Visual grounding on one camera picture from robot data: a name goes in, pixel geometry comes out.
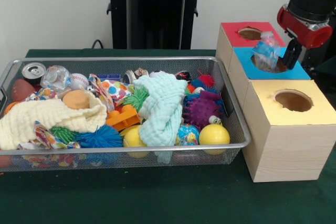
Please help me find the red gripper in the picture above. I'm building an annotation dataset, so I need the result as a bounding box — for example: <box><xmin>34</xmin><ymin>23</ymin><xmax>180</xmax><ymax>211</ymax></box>
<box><xmin>277</xmin><ymin>3</ymin><xmax>333</xmax><ymax>71</ymax></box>

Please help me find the crushed clear plastic bottle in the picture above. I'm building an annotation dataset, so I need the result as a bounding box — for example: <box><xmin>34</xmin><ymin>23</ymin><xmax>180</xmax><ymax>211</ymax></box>
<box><xmin>251</xmin><ymin>31</ymin><xmax>280</xmax><ymax>73</ymax></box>

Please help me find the mint green cloth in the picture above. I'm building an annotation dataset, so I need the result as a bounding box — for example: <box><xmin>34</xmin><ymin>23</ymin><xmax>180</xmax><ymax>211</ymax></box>
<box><xmin>132</xmin><ymin>73</ymin><xmax>188</xmax><ymax>147</ymax></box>

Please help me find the shallow metal mesh bin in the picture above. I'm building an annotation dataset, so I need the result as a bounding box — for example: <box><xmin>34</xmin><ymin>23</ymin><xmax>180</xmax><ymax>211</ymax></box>
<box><xmin>0</xmin><ymin>56</ymin><xmax>251</xmax><ymax>174</ymax></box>

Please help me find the wooden box with three holes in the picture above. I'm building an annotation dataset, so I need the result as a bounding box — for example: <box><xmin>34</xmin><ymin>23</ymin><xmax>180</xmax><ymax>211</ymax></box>
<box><xmin>215</xmin><ymin>21</ymin><xmax>336</xmax><ymax>183</ymax></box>

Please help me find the black chair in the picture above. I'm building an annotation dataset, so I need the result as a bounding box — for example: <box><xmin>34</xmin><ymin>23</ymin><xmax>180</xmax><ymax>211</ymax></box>
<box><xmin>301</xmin><ymin>11</ymin><xmax>336</xmax><ymax>72</ymax></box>

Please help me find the purple spiky ball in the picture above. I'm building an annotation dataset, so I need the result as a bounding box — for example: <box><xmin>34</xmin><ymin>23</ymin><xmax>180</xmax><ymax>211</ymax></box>
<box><xmin>183</xmin><ymin>97</ymin><xmax>224</xmax><ymax>127</ymax></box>

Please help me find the yellow smooth ball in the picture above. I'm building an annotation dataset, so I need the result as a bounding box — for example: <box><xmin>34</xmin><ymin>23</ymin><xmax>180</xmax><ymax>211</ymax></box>
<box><xmin>198</xmin><ymin>124</ymin><xmax>231</xmax><ymax>155</ymax></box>

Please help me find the globe print ball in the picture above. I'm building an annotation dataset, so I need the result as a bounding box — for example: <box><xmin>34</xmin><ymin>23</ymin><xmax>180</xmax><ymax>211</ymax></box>
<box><xmin>175</xmin><ymin>123</ymin><xmax>201</xmax><ymax>146</ymax></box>

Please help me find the orange plastic block toy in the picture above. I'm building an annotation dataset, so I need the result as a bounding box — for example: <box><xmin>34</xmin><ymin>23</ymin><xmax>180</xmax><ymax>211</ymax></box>
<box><xmin>106</xmin><ymin>104</ymin><xmax>140</xmax><ymax>132</ymax></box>

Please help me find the dark green table cloth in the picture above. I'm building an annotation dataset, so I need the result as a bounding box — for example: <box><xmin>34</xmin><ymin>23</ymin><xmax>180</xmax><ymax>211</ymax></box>
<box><xmin>0</xmin><ymin>48</ymin><xmax>336</xmax><ymax>224</ymax></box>

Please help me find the tan foam ball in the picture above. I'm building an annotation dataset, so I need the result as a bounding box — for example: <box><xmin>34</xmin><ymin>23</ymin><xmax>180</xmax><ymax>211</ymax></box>
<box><xmin>62</xmin><ymin>89</ymin><xmax>91</xmax><ymax>110</ymax></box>

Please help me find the silver topped drink can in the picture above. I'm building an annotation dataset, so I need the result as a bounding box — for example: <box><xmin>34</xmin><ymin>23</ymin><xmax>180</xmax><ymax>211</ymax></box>
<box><xmin>21</xmin><ymin>62</ymin><xmax>47</xmax><ymax>86</ymax></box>

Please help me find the cream yellow cloth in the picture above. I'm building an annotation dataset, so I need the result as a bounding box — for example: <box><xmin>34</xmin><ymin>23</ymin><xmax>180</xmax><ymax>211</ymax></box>
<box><xmin>0</xmin><ymin>89</ymin><xmax>108</xmax><ymax>151</ymax></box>

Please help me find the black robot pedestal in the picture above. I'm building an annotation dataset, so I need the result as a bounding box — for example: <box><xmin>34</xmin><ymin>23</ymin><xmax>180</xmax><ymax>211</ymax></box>
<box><xmin>101</xmin><ymin>0</ymin><xmax>212</xmax><ymax>50</ymax></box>

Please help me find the green stringy koosh ball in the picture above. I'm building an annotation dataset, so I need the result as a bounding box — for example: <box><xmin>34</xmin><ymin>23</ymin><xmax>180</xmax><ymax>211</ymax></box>
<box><xmin>122</xmin><ymin>87</ymin><xmax>150</xmax><ymax>112</ymax></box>

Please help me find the blue stringy koosh ball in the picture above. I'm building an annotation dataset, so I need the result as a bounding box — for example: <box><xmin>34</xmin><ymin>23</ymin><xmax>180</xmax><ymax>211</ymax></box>
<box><xmin>76</xmin><ymin>124</ymin><xmax>124</xmax><ymax>148</ymax></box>

